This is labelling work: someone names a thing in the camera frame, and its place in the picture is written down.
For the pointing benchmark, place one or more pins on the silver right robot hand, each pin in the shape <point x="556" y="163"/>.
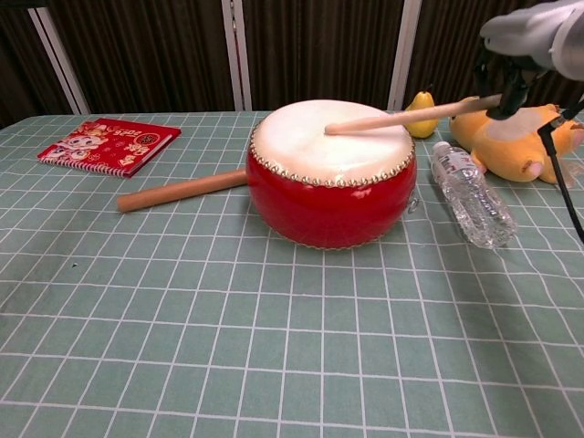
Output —
<point x="520" y="32"/>

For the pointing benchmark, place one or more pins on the clear plastic water bottle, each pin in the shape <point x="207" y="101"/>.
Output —
<point x="474" y="201"/>

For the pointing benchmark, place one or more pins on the red drum with white skin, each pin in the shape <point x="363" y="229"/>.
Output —
<point x="328" y="210"/>

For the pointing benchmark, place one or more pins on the white partition frame post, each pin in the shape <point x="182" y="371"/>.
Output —
<point x="59" y="55"/>
<point x="237" y="55"/>
<point x="403" y="55"/>

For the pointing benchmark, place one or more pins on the thick wooden dowel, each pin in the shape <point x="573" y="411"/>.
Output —
<point x="173" y="190"/>

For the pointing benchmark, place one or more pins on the red spiral notebook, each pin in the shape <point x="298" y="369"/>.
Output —
<point x="114" y="146"/>

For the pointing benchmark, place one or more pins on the wooden drumstick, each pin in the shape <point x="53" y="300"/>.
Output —
<point x="388" y="119"/>

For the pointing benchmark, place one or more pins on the yellow plush toy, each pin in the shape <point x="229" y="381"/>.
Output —
<point x="506" y="146"/>

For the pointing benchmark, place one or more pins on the green grid cutting mat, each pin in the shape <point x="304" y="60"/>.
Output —
<point x="274" y="365"/>

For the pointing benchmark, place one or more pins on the yellow pear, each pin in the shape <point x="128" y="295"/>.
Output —
<point x="424" y="130"/>

